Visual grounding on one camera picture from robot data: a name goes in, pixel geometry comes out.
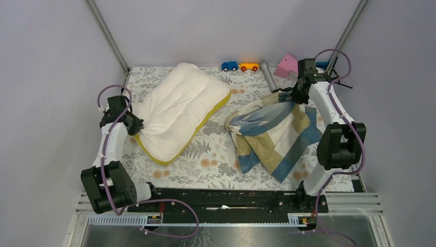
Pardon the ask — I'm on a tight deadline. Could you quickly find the white textured pillow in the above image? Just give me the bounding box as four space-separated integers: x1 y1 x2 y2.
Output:
132 63 231 166

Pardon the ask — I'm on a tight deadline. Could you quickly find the plaid blue beige pillowcase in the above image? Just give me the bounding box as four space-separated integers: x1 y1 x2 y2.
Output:
224 92 322 183

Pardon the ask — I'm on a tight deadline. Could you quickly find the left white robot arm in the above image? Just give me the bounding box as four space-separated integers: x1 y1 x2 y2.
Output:
80 96 160 214

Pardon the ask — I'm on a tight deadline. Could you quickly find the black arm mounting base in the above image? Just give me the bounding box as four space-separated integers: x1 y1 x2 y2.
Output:
128 188 329 223

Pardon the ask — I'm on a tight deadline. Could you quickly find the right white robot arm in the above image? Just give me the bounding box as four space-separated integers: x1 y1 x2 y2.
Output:
290 58 367 212

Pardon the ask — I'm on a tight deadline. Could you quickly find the black small tripod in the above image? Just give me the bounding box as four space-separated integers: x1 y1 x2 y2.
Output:
272 56 354 94

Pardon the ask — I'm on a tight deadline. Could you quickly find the pink wedge block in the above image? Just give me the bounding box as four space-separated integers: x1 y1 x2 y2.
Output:
274 54 298 79

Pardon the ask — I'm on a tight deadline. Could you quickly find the grey microphone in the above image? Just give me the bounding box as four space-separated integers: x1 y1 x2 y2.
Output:
260 62 277 92

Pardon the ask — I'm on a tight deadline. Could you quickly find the blue block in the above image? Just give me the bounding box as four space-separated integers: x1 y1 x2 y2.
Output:
316 62 329 70

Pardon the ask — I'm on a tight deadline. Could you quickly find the orange toy car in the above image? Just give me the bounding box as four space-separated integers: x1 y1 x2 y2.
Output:
239 63 260 72

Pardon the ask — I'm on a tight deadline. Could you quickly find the blue toy car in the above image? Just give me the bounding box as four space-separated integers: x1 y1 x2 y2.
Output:
221 61 239 72

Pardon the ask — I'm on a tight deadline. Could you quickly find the floral patterned table cloth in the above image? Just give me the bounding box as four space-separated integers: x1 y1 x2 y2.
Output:
122 67 317 190

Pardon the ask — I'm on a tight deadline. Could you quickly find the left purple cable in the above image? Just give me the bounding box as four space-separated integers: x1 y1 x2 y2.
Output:
97 85 200 239

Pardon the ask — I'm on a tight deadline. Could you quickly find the right aluminium frame post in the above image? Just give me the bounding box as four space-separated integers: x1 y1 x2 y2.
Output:
326 0 370 72

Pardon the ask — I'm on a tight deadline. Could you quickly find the aluminium frame post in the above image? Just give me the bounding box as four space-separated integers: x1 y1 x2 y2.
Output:
326 0 370 72
85 0 130 74

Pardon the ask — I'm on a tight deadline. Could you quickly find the grey slotted cable duct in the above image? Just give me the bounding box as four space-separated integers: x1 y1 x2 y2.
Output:
88 215 307 228

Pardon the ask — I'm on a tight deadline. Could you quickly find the left aluminium frame post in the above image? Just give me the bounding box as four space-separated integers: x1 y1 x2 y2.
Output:
85 0 130 74

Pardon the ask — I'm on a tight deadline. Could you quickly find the aluminium rail front frame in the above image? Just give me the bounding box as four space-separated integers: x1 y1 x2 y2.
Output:
75 192 384 216

